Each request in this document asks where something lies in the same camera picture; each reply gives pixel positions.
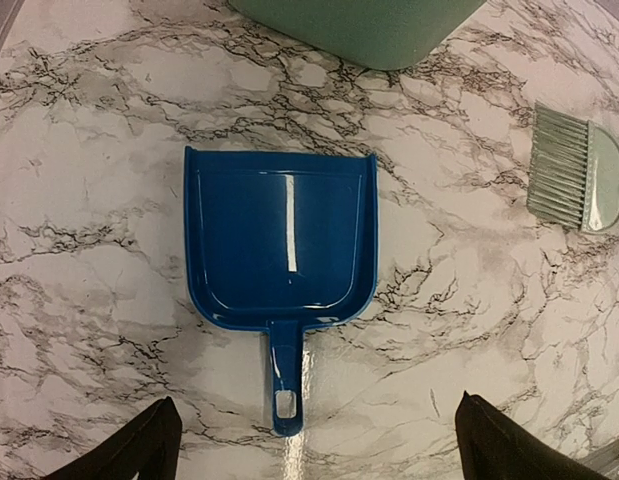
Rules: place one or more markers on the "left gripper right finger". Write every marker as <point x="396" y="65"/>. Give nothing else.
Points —
<point x="492" y="446"/>

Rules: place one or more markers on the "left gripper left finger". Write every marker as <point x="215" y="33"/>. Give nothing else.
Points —
<point x="147" y="447"/>

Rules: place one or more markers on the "blue plastic dustpan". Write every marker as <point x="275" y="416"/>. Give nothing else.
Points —
<point x="280" y="243"/>

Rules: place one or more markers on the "teal hand brush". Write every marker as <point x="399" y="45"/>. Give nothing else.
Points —
<point x="573" y="173"/>

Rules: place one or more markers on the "teal plastic waste bin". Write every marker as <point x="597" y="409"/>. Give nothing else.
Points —
<point x="382" y="35"/>

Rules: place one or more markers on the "aluminium front frame rail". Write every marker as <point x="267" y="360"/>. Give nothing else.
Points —
<point x="604" y="461"/>

